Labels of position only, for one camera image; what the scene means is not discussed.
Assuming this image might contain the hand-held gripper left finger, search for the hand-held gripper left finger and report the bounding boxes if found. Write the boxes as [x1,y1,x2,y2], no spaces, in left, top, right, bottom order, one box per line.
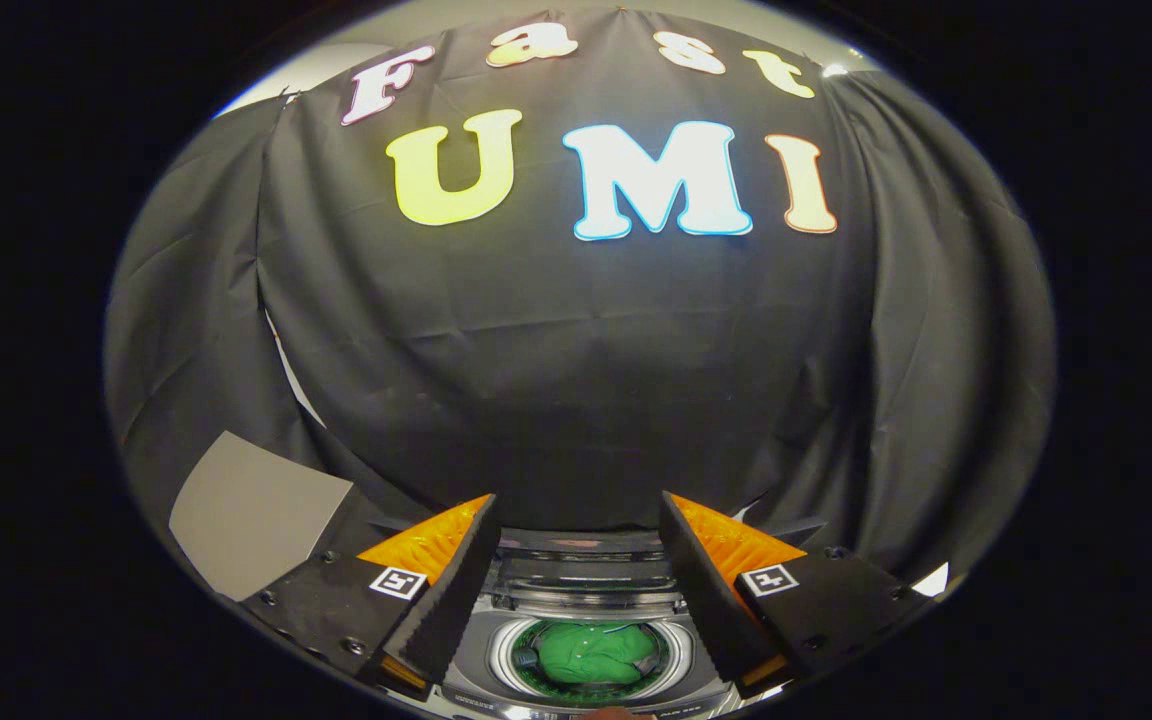
[241,493,502,696]

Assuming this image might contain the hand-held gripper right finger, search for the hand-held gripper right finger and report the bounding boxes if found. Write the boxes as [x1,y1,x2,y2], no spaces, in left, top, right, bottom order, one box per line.
[658,490,937,691]

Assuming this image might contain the grey washing machine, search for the grey washing machine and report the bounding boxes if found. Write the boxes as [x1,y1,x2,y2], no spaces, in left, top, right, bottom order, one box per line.
[436,545,747,719]

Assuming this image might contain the green polo shirt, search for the green polo shirt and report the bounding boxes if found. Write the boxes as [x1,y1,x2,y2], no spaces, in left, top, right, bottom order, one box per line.
[536,622,659,686]

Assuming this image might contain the grey cabinet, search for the grey cabinet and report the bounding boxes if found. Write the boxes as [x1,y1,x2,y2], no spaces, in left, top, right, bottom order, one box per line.
[168,430,355,603]

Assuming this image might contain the black backdrop cloth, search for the black backdrop cloth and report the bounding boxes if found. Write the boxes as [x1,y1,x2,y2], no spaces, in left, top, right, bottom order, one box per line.
[104,8,1057,581]

